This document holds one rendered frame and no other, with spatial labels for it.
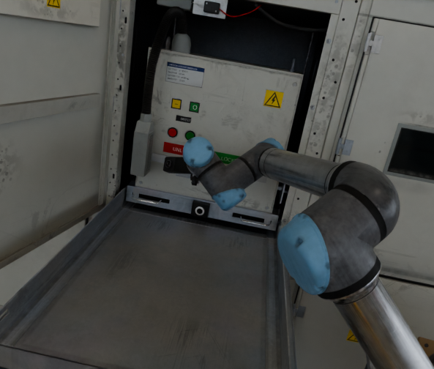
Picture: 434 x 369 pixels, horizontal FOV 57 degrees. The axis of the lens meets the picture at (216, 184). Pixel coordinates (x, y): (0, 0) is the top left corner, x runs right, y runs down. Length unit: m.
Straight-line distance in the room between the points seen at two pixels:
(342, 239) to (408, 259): 0.85
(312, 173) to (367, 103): 0.50
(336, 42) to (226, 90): 0.35
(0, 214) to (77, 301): 0.29
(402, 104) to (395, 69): 0.10
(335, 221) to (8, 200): 0.80
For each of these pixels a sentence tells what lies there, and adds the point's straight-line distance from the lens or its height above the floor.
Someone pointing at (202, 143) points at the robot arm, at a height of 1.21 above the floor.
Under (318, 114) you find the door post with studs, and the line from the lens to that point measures 1.27.
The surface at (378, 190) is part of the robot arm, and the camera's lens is 0.68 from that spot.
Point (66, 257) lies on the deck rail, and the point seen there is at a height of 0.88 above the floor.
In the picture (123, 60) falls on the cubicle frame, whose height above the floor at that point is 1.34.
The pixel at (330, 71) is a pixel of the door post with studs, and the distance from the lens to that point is 1.26.
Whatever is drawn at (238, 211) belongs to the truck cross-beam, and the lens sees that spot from 1.39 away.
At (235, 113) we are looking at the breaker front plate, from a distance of 1.31.
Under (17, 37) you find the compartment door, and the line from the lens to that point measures 1.05.
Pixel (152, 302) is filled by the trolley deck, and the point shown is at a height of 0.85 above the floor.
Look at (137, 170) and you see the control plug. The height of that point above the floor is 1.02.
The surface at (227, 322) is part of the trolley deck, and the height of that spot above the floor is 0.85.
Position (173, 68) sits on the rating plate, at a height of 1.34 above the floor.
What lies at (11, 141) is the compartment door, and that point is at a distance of 1.07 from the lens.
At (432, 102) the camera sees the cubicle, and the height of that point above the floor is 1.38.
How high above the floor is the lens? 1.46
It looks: 20 degrees down
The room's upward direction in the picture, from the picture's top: 10 degrees clockwise
